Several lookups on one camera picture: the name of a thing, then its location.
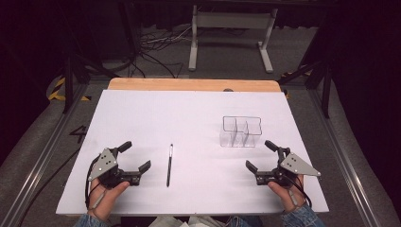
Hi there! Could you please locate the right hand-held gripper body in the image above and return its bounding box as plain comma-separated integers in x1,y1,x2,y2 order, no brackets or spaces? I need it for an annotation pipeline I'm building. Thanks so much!
255,147,323,189

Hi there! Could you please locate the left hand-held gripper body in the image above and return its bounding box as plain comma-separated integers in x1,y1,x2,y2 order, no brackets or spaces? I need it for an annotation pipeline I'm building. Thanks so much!
87,148,142,190

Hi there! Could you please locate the person's right hand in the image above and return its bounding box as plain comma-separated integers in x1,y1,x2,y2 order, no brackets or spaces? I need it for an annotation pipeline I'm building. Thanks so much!
267,174,309,213

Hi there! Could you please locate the person's left hand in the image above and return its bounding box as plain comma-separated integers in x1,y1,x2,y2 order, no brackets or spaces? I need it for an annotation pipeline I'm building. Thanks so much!
87,181,131,222

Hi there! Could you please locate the black and white striped pen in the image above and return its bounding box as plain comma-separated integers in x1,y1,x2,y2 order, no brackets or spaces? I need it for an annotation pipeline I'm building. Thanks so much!
166,143,174,188

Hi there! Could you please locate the clear plastic divided organiser box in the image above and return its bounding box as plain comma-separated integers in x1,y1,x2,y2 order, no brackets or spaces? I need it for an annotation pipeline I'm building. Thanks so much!
218,115,264,148

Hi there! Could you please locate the person's blue jeans lap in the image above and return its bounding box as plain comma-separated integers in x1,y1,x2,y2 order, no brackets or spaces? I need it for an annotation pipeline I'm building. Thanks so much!
225,215,264,227

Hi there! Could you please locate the white table cover board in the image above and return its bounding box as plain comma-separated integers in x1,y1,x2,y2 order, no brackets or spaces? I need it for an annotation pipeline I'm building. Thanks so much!
55,89,330,218

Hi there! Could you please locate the white cloth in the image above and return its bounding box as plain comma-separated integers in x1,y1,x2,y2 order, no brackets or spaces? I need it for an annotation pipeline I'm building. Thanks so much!
148,215,230,227

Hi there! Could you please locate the yellow and black floor tape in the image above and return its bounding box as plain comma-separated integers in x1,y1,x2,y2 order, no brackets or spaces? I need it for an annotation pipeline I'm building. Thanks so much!
46,77,93,102

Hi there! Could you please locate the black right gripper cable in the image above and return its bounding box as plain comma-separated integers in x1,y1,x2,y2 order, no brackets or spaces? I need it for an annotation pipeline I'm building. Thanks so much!
288,174,314,210

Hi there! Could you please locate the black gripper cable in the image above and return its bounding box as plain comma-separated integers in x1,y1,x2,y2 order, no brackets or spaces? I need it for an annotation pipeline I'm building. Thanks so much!
288,174,314,210
83,157,102,211

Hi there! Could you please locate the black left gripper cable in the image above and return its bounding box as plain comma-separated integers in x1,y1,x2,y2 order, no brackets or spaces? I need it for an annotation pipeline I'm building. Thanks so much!
83,157,102,211

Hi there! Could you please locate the aluminium floor rail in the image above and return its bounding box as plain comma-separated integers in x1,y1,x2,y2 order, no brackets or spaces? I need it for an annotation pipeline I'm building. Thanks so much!
306,89,382,227
0,82,90,227

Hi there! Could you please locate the black floor cable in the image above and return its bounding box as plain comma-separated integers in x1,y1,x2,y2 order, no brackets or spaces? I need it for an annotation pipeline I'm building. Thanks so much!
17,148,81,227

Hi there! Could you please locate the bundle of floor cables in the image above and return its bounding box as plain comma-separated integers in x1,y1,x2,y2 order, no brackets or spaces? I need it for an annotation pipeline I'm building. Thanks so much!
129,25,193,79

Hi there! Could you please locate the white metal stand frame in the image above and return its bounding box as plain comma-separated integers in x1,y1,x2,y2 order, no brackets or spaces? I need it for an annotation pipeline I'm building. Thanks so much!
187,4,279,75

